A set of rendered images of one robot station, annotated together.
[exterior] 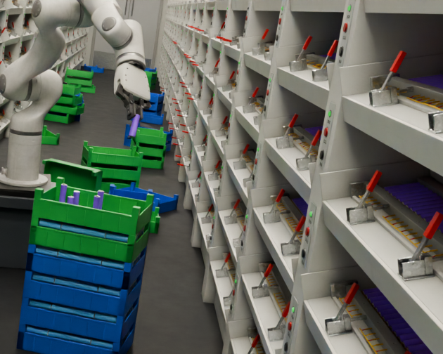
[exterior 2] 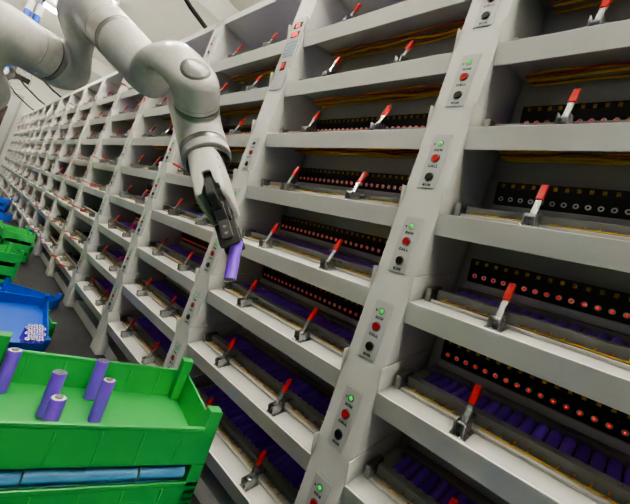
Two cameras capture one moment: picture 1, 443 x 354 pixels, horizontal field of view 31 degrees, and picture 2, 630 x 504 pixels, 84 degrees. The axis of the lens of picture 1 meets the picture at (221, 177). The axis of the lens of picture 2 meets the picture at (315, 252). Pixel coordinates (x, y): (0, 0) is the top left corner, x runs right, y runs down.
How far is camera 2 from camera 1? 1.79 m
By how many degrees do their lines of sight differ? 41
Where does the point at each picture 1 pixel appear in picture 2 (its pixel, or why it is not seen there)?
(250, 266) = (355, 471)
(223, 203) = (194, 334)
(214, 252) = not seen: hidden behind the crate
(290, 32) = (456, 174)
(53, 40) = not seen: outside the picture
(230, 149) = (214, 279)
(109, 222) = (156, 448)
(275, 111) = (423, 267)
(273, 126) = (418, 286)
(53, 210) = (8, 444)
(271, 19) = (275, 160)
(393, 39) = not seen: outside the picture
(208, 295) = not seen: hidden behind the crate
